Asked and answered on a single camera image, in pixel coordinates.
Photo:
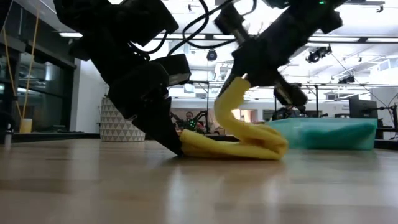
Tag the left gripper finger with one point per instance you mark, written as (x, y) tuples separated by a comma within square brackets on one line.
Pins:
[(144, 119), (164, 124)]

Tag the ceiling light strip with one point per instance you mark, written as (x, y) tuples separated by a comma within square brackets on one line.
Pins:
[(332, 39), (192, 36), (70, 35), (382, 40), (224, 36)]

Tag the ceiling track fixture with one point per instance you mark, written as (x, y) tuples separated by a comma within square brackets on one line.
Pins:
[(370, 2)]

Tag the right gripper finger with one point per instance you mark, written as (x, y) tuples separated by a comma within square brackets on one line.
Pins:
[(290, 95), (231, 76)]

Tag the cream cylinder cup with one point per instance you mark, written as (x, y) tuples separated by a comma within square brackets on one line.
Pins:
[(25, 125)]

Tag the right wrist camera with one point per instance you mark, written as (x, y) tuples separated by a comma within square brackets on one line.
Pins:
[(228, 20)]

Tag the small grey post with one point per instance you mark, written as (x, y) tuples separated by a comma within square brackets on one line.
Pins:
[(8, 137)]

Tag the translucent teal plastic bin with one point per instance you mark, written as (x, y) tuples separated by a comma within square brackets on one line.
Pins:
[(323, 124)]

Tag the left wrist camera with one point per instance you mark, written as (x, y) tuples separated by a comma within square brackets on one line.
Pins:
[(174, 70)]

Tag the black computer monitor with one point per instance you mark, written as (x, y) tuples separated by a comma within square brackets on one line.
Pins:
[(362, 109)]

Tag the succulent in patterned white pot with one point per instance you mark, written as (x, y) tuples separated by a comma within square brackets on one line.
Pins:
[(118, 127)]

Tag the black ceiling spotlight cluster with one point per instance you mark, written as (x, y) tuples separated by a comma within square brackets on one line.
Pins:
[(317, 55)]

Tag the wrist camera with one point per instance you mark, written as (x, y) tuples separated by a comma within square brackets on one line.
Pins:
[(174, 70), (228, 20)]

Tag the yellow microfiber towel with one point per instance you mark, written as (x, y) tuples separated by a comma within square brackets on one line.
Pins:
[(236, 146)]

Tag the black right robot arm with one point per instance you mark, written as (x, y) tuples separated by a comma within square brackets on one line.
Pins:
[(298, 21)]

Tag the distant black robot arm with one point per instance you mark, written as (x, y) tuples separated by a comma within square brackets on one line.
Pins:
[(202, 118)]

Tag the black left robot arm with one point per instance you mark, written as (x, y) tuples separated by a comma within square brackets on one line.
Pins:
[(102, 37)]

